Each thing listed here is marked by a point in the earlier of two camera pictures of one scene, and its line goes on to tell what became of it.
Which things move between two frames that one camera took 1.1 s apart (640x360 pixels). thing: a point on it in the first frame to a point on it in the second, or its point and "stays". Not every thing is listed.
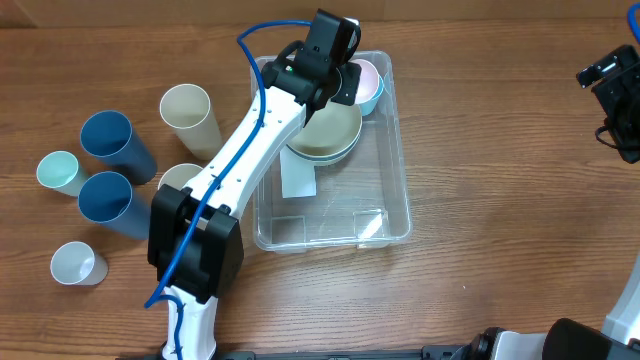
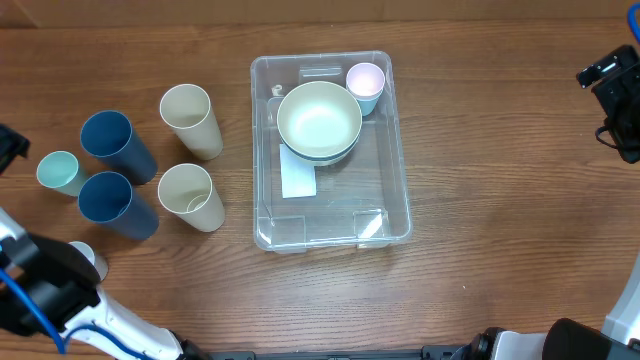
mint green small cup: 59,171 stays
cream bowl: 331,131 stays
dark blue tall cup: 109,135 stays
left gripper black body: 347,78 to 11,143
